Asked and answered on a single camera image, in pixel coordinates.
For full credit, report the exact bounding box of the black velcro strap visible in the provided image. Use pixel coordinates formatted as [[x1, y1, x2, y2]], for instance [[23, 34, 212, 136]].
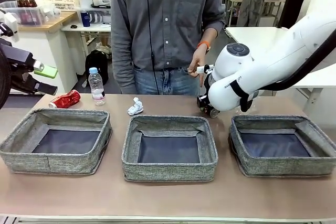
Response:
[[230, 77, 255, 112]]

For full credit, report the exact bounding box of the white desk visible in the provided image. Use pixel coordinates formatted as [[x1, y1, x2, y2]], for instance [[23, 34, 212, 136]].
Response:
[[61, 20, 112, 51]]

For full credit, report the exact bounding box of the person in grey shirt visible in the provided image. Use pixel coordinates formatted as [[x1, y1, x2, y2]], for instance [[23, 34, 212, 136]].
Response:
[[109, 0, 226, 96]]

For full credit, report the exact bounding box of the thin black cord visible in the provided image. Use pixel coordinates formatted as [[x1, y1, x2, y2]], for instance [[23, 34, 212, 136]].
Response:
[[145, 0, 159, 95]]

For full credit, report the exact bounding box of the person right forearm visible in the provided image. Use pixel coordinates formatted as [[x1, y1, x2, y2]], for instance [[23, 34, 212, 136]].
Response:
[[112, 42, 135, 95]]

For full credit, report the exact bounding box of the black backpack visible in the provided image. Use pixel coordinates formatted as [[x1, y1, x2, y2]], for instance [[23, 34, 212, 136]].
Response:
[[85, 49, 109, 90]]

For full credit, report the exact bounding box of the blue canister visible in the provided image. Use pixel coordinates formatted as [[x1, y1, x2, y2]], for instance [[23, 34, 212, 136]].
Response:
[[80, 10, 92, 28]]

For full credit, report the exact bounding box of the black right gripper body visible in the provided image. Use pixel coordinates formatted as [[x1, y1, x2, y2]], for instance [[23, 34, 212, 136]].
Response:
[[203, 73, 215, 97]]

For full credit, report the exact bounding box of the black corrugated cable hose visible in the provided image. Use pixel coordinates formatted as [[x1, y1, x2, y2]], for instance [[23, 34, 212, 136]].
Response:
[[272, 28, 336, 92], [0, 50, 13, 110]]

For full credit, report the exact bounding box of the grey fabric basket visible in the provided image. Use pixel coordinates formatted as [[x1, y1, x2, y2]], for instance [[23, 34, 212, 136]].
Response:
[[0, 108, 113, 175], [121, 115, 219, 182], [228, 115, 336, 178]]

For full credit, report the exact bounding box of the white table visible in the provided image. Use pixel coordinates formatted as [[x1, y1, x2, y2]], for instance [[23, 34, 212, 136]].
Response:
[[225, 26, 336, 114]]

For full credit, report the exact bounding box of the orange wristwatch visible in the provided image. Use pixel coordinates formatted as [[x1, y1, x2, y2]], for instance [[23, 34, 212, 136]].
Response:
[[196, 40, 212, 52]]

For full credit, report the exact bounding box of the person left forearm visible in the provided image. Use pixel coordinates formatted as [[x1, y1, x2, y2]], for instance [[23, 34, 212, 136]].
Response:
[[198, 26, 219, 49]]

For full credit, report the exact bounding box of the white plastic crate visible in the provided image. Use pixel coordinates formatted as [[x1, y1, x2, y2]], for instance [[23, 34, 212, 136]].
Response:
[[40, 0, 81, 12]]

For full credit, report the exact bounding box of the crushed red soda can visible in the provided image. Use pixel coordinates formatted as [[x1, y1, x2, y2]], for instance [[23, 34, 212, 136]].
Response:
[[48, 89, 81, 109]]

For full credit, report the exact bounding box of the clear plastic water bottle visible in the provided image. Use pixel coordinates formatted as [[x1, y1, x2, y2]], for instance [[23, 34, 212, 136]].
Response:
[[88, 67, 107, 106]]

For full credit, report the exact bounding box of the person left hand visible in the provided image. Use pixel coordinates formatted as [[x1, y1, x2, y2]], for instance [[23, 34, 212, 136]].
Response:
[[187, 47, 211, 88]]

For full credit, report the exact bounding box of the clear plastic storage box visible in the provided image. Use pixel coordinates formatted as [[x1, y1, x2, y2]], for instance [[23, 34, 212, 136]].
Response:
[[0, 0, 45, 25]]

